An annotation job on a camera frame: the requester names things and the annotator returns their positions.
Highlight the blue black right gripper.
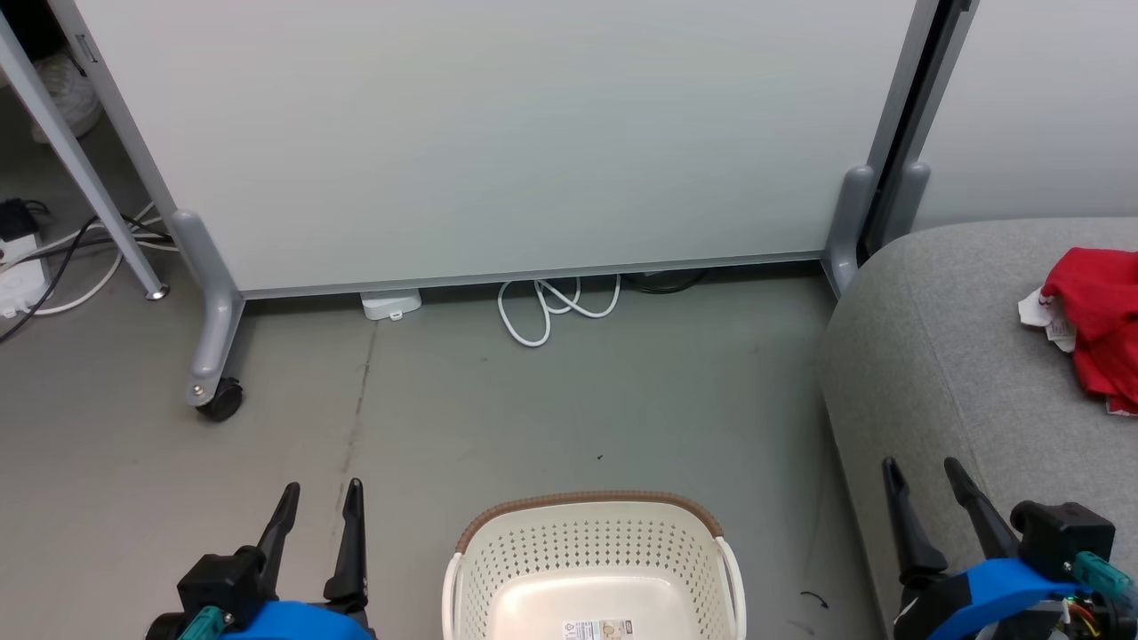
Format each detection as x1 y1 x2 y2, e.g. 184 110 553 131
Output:
882 458 1081 640

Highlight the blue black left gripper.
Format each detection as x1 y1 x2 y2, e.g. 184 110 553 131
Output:
147 478 376 640

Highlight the red white clothing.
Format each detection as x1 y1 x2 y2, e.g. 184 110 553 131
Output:
1018 247 1138 417

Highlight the cream perforated laundry basket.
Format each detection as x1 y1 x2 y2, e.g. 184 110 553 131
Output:
442 491 748 640

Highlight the printed basket sticker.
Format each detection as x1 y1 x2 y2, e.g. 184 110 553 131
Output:
562 620 635 640

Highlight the grey fabric sofa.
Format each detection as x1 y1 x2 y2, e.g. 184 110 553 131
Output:
818 218 1138 640

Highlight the white power adapter box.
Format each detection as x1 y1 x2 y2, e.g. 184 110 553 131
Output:
360 289 423 321

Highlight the grey partition foot with caster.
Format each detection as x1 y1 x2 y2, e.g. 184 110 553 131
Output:
171 209 245 423

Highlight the white power strip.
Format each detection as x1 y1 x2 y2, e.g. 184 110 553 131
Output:
0 233 52 319

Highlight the narrow white partition panel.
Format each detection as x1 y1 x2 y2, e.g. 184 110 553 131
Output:
916 0 1138 232

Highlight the black plug adapter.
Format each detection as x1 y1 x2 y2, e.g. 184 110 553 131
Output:
0 200 42 243

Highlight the grey slanted table leg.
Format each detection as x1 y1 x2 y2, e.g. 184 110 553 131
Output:
0 18 170 301

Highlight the large white partition panel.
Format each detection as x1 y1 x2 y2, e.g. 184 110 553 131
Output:
49 0 943 299

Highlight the white knitted shoe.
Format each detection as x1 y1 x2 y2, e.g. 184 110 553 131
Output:
31 52 103 143

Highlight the white coiled floor cable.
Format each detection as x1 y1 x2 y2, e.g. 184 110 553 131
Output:
496 276 621 348

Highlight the black cable under partition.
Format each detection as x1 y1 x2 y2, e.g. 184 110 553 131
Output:
622 268 710 294

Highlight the black loose floor cable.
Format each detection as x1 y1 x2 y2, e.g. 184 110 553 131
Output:
0 213 174 344

